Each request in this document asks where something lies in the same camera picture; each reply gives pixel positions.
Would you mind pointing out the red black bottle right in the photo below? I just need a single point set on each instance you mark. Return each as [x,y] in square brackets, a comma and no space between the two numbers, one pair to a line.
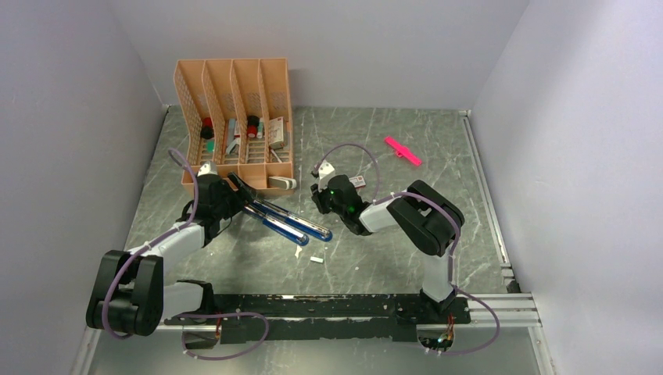
[253,123]

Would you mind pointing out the red white staple box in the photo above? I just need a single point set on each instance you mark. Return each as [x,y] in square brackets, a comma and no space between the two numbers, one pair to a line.
[358,181]

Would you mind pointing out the white box in organizer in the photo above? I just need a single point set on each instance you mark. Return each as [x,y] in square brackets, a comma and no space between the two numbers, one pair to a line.
[276,133]

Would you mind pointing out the white grey stapler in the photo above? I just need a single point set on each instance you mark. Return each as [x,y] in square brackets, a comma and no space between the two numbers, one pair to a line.
[284,183]

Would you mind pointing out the red black bottle left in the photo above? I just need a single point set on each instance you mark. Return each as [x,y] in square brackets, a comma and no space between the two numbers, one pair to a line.
[207,131]

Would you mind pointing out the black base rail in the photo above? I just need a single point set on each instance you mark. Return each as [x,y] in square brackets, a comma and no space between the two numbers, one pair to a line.
[398,317]

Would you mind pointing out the grey stapler in organizer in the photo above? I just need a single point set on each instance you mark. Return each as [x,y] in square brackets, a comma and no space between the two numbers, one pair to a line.
[233,136]

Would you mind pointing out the blue stapler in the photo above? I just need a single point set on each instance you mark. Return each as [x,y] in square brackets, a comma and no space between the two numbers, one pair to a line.
[278,226]
[293,220]

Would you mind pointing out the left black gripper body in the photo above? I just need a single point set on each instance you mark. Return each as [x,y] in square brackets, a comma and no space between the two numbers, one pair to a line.
[231,203]

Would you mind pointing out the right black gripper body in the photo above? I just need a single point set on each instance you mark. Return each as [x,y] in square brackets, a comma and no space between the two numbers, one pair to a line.
[324,201]

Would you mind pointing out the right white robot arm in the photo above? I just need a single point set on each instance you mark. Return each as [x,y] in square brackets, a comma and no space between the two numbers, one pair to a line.
[430,221]

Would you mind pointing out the orange plastic desk organizer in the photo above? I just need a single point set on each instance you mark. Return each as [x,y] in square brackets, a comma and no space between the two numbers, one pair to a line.
[238,113]

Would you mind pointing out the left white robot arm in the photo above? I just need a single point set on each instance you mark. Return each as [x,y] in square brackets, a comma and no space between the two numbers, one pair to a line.
[129,296]

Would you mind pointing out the pink plastic clip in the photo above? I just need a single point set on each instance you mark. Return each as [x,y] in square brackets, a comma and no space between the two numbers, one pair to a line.
[402,151]

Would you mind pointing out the red black bottle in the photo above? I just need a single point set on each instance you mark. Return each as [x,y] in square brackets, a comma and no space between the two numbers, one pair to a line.
[253,123]
[207,131]

